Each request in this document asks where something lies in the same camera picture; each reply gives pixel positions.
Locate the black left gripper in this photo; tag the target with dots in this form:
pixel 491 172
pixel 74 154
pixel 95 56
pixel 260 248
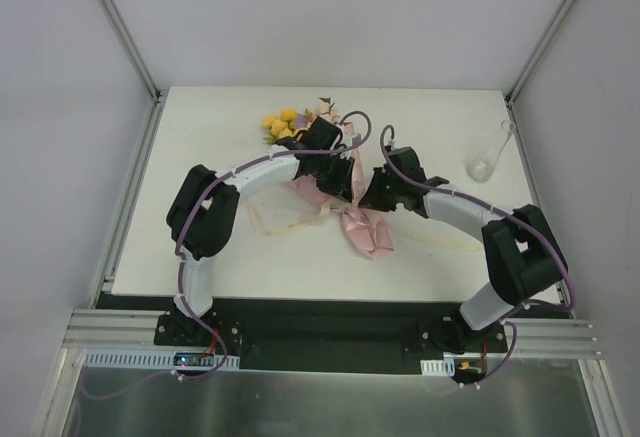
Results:
pixel 338 183

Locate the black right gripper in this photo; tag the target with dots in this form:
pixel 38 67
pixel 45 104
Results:
pixel 376 190

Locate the cream printed ribbon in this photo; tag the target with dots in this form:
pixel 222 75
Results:
pixel 260 227

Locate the pink and purple wrapping paper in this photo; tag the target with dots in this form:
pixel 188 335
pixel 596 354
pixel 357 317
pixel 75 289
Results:
pixel 366 230

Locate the yellow and pink flower bunch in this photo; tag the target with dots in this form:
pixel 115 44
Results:
pixel 290 122

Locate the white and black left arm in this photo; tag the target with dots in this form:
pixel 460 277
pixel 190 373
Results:
pixel 203 213

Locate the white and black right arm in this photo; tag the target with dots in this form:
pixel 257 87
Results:
pixel 521 253

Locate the clear glass vase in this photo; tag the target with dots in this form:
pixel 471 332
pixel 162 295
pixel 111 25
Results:
pixel 482 165

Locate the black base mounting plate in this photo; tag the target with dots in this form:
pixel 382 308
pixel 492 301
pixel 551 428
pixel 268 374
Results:
pixel 391 338

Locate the white slotted cable duct right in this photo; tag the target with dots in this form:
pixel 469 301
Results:
pixel 451 366

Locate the white slotted cable duct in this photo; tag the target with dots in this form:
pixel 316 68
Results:
pixel 451 366
pixel 159 360

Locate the aluminium front rail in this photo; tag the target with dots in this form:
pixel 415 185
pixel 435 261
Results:
pixel 536 338

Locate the white slotted cable duct left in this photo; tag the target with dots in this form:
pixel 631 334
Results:
pixel 159 360

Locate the aluminium frame post left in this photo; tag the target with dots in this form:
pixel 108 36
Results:
pixel 127 42

